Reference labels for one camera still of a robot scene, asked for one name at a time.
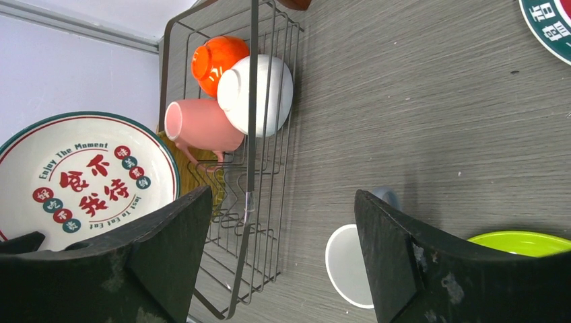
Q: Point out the white printed round plate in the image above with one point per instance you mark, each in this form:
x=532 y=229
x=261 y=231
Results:
x=77 y=175

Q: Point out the white bowl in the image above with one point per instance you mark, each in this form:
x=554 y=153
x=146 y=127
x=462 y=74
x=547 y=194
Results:
x=275 y=89

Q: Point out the pink mug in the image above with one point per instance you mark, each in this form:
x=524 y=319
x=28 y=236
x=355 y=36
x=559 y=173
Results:
x=201 y=124

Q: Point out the green rimmed white plate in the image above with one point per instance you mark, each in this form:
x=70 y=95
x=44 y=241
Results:
x=549 y=22

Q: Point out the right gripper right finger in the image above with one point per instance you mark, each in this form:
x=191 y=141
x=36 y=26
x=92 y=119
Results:
x=419 y=273

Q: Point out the orange bowl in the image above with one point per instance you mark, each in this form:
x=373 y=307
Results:
x=210 y=60

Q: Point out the lime green plate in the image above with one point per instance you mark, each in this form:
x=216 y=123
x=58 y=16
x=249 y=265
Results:
x=526 y=243

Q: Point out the black wire dish rack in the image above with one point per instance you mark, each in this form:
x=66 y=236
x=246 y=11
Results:
x=243 y=245

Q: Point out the woven bamboo plate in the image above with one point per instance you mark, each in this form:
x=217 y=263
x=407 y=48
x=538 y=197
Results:
x=192 y=177

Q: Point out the small grey patterned mug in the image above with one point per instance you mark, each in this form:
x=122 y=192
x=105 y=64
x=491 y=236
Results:
x=345 y=263

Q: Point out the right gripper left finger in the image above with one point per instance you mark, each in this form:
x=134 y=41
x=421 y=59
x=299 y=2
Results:
x=142 y=271

